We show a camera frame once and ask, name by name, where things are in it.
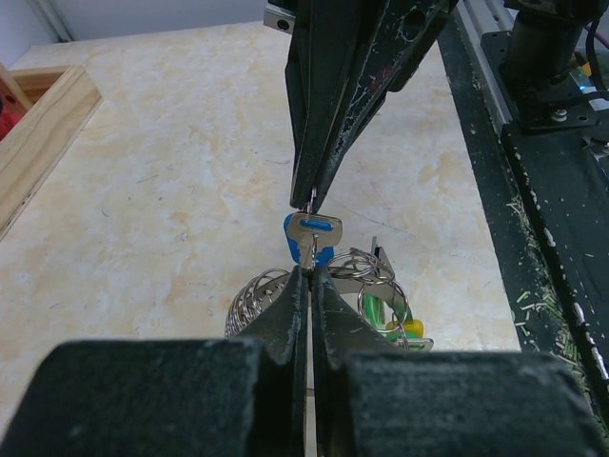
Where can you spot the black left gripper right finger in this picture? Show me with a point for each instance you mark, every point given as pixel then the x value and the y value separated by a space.
pixel 338 332

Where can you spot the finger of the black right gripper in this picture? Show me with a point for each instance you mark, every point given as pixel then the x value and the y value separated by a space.
pixel 401 34
pixel 324 40

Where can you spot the large keyring with small rings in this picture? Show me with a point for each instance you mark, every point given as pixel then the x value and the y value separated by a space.
pixel 354 272

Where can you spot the green tagged key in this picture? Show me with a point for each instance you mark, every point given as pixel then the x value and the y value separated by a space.
pixel 373 308

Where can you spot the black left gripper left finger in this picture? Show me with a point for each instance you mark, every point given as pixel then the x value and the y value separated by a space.
pixel 279 402

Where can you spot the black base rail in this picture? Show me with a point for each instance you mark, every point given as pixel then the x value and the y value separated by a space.
pixel 543 179

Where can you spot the wooden clothes rack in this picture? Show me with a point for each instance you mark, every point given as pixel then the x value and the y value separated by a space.
pixel 54 103

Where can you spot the red cloth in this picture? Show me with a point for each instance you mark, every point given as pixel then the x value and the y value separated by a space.
pixel 11 112

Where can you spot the blue tagged key bunch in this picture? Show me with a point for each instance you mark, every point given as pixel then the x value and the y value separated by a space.
pixel 312 237

